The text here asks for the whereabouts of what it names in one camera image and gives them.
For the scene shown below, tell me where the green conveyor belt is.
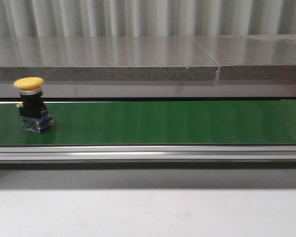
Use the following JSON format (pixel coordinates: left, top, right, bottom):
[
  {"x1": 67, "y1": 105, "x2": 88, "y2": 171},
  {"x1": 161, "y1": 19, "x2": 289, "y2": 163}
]
[{"x1": 0, "y1": 100, "x2": 296, "y2": 146}]

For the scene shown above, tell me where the grey stone countertop slab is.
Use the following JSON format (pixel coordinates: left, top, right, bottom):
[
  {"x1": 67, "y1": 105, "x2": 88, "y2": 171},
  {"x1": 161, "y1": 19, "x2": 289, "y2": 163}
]
[{"x1": 0, "y1": 37, "x2": 217, "y2": 81}]

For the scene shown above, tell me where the aluminium conveyor side rail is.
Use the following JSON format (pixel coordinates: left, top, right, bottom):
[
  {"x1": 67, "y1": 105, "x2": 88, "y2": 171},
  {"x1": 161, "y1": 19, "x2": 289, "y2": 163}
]
[{"x1": 0, "y1": 145, "x2": 296, "y2": 163}]

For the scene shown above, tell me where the yellow mushroom push button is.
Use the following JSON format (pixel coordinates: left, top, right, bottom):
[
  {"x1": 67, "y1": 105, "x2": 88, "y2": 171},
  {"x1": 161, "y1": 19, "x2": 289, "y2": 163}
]
[{"x1": 13, "y1": 77, "x2": 54, "y2": 134}]

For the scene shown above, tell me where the white pleated curtain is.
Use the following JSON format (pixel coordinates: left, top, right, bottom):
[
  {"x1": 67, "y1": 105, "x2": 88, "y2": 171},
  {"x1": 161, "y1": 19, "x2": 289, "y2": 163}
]
[{"x1": 0, "y1": 0, "x2": 296, "y2": 37}]

